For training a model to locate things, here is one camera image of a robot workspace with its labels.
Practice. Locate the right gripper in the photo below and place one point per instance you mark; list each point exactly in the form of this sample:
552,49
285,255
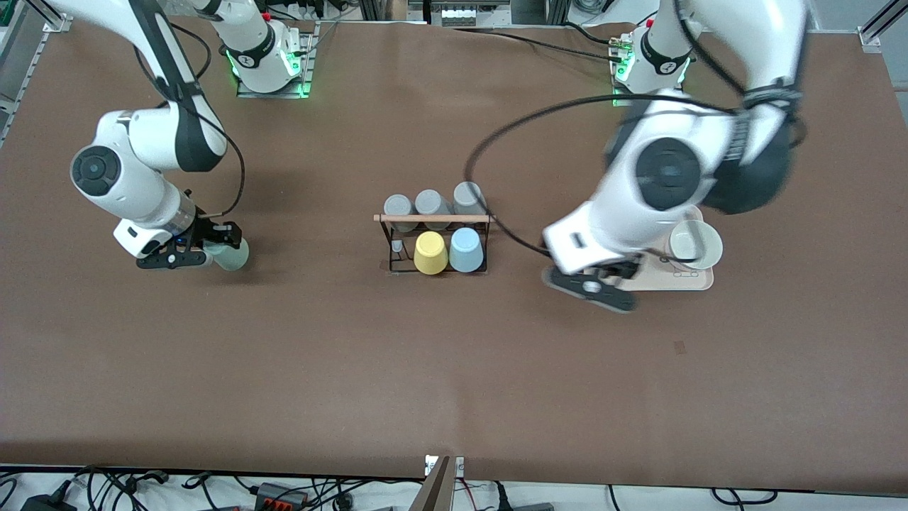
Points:
210,232

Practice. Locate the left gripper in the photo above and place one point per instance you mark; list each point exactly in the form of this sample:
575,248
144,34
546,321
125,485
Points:
621,270

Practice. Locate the pale green cup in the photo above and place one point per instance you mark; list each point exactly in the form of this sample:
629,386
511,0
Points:
230,257

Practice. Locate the light blue cup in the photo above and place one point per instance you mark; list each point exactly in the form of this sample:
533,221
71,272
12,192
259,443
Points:
466,250

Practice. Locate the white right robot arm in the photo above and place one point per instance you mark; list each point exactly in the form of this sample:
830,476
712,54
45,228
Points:
163,128

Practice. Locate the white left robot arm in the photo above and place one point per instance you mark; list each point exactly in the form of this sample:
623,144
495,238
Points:
674,163

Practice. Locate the beige rabbit print tray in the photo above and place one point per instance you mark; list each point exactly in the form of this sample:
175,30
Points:
670,278

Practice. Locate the white bowl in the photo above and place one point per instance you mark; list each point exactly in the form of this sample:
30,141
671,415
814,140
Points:
695,245

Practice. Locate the grey cup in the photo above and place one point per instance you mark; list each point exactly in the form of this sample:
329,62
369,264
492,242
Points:
431,204
467,197
399,209

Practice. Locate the yellow cup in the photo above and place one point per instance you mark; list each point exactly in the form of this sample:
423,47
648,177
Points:
430,254

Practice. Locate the black orange connector box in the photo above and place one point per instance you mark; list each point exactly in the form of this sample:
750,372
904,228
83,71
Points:
280,495

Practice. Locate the black power adapter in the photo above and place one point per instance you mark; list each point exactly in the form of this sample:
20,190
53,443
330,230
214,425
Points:
50,502

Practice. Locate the grey power strip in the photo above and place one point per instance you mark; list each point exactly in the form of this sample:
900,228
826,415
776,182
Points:
457,15

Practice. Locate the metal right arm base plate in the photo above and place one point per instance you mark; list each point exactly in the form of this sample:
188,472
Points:
306,67

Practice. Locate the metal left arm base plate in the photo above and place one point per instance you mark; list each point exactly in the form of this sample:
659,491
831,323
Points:
621,67

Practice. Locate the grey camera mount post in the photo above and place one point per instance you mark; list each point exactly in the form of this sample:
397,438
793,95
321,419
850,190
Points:
436,490

